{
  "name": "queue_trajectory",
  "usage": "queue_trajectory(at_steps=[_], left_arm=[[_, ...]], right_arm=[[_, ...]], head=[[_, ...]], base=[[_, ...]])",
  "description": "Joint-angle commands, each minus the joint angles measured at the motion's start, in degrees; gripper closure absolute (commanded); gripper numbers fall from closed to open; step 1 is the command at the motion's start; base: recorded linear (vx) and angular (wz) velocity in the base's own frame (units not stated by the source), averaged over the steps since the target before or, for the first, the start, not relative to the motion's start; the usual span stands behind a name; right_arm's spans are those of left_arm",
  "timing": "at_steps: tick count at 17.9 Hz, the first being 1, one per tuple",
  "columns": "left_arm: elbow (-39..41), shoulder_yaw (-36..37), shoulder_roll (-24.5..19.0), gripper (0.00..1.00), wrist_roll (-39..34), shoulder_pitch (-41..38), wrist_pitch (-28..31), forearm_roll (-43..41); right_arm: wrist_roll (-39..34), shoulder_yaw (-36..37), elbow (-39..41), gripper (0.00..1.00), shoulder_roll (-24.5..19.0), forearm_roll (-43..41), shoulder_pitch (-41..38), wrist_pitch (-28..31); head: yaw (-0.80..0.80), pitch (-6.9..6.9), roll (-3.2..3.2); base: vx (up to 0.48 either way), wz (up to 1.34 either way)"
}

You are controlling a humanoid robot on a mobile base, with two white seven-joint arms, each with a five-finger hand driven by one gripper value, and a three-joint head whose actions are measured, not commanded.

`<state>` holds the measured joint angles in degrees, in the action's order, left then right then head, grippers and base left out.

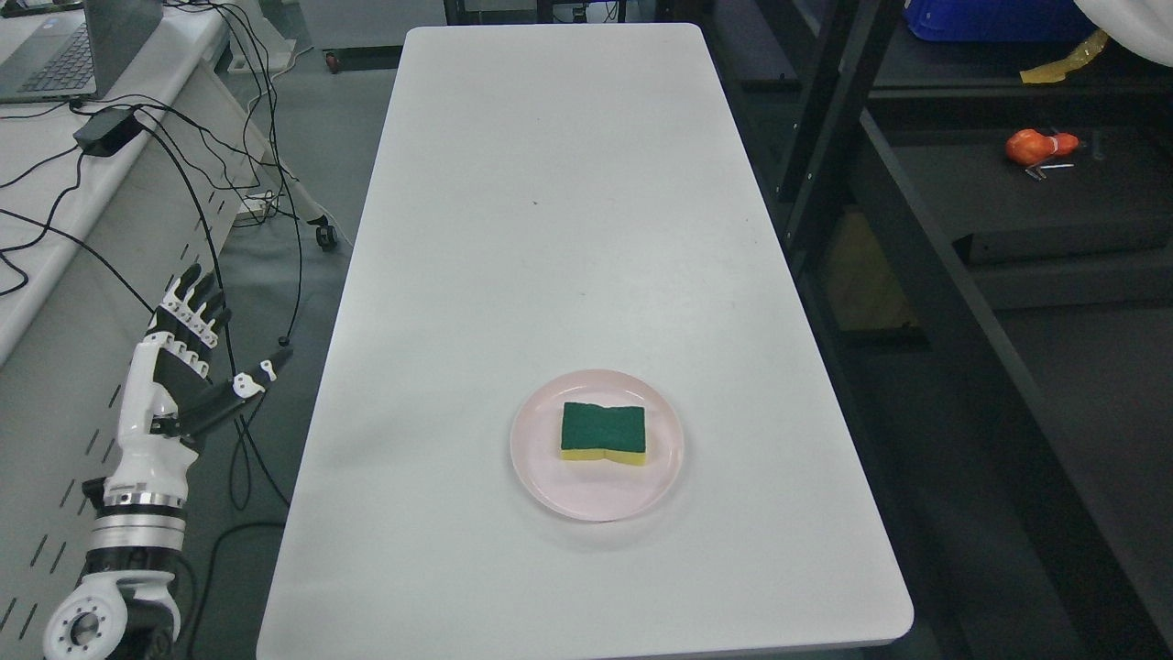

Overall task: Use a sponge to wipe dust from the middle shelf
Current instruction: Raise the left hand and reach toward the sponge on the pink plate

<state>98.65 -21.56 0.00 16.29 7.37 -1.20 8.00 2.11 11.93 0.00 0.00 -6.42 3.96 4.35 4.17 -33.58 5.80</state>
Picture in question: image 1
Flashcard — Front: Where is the black power adapter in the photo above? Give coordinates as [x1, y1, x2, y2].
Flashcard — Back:
[72, 107, 144, 158]

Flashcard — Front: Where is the white rectangular table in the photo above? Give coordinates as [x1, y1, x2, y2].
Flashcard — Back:
[256, 23, 915, 659]

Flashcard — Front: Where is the orange plastic bag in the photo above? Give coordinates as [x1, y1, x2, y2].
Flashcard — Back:
[1003, 128, 1080, 166]

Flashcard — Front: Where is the blue plastic bin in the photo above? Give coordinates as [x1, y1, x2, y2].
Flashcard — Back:
[904, 1, 1096, 43]

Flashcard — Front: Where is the black power cable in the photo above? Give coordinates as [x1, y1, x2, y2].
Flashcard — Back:
[0, 0, 308, 513]

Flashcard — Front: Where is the grey laptop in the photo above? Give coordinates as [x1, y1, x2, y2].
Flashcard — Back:
[1, 1, 163, 104]

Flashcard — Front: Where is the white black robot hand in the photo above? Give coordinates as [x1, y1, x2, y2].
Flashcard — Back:
[84, 264, 292, 510]

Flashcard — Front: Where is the black metal shelf rack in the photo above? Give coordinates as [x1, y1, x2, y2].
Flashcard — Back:
[698, 1, 1169, 659]

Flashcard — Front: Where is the white side desk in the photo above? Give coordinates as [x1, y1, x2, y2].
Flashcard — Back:
[1, 8, 269, 659]

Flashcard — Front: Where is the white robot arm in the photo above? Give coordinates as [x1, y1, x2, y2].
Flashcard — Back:
[42, 478, 188, 659]

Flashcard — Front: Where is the pink round plate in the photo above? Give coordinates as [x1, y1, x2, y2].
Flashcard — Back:
[510, 370, 685, 523]

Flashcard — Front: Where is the yellow green sponge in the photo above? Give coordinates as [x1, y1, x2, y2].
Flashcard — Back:
[560, 401, 647, 467]

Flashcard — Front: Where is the yellow tape strip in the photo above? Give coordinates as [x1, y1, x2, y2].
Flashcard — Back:
[1019, 29, 1111, 86]

